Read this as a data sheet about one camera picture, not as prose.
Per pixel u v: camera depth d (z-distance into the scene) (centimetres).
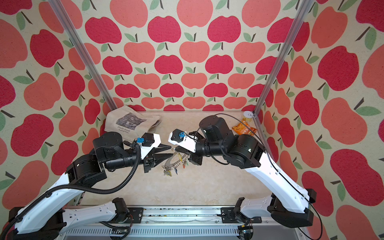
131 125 102
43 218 39
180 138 42
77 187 37
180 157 55
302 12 71
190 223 73
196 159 46
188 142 43
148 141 41
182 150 44
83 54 86
